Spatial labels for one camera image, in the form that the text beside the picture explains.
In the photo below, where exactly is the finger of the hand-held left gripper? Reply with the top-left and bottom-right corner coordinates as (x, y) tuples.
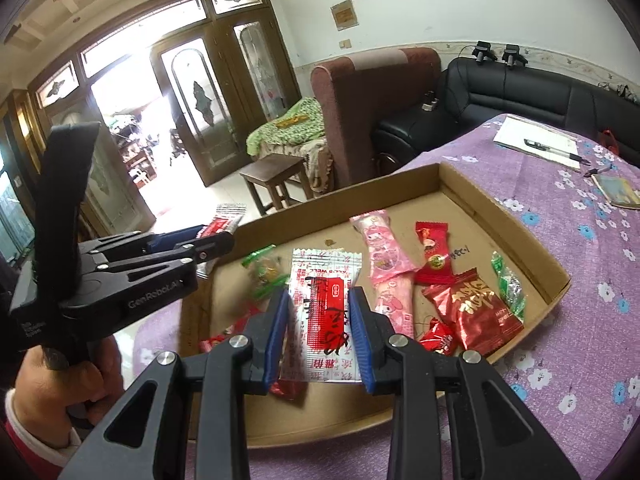
(77, 225), (209, 262)
(95, 232), (236, 282)

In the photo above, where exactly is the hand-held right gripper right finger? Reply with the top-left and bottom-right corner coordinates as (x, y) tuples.
(348, 286), (581, 480)

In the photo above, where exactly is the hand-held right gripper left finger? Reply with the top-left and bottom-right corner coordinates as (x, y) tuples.
(57, 287), (292, 480)

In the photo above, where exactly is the white red striped packet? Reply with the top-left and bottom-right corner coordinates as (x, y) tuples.
(197, 203), (248, 241)
(279, 247), (363, 384)

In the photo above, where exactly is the pink snack packet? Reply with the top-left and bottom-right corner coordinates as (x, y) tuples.
(350, 210), (416, 286)
(374, 280), (416, 339)

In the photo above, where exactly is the plain red snack packet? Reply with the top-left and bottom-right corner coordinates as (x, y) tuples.
(270, 377), (308, 401)

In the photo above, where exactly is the red packet gold print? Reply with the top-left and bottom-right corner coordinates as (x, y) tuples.
(200, 332), (251, 354)

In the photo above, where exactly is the green-ended clear candy packet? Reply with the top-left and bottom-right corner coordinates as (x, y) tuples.
(241, 244), (292, 303)
(490, 251), (527, 323)

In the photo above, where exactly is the small red candy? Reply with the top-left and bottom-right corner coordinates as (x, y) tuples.
(417, 319), (457, 356)

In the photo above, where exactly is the red packet round label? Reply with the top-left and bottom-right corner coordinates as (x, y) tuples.
(414, 221), (457, 286)

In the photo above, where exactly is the large red snack packet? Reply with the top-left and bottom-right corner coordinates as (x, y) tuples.
(422, 267), (525, 357)

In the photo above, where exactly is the shallow cardboard box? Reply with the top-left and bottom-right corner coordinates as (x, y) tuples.
(177, 161), (572, 448)

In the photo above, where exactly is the person's left forearm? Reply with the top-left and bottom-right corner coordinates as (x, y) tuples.
(0, 387), (83, 480)

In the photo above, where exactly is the person's left hand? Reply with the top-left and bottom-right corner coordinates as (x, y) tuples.
(12, 335), (124, 442)

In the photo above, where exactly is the wooden stool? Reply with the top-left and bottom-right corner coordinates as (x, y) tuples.
(240, 154), (313, 216)

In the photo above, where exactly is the beige patterned throw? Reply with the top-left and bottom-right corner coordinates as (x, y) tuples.
(299, 137), (337, 195)

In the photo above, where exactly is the green floral blanket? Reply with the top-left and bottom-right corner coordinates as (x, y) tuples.
(246, 97), (328, 161)

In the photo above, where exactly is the wooden glass door set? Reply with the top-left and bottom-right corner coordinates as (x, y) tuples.
(0, 0), (301, 261)

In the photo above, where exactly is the brown armchair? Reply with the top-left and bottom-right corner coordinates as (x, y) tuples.
(310, 47), (442, 196)

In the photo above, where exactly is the white paper pad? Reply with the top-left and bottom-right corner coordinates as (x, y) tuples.
(492, 115), (583, 170)

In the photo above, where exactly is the black pen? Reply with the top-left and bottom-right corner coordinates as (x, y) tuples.
(523, 138), (583, 163)

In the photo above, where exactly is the black leather sofa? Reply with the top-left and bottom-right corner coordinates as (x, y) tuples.
(375, 55), (640, 166)

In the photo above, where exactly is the colourful cover notebook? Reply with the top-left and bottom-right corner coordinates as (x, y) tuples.
(592, 174), (640, 210)

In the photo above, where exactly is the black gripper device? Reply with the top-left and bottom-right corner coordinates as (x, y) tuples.
(501, 44), (528, 68)
(472, 41), (497, 67)

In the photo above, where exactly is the red bag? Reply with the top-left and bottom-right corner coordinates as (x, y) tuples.
(597, 130), (621, 156)

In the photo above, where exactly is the small wall plaque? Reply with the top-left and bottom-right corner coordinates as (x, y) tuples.
(331, 1), (360, 31)

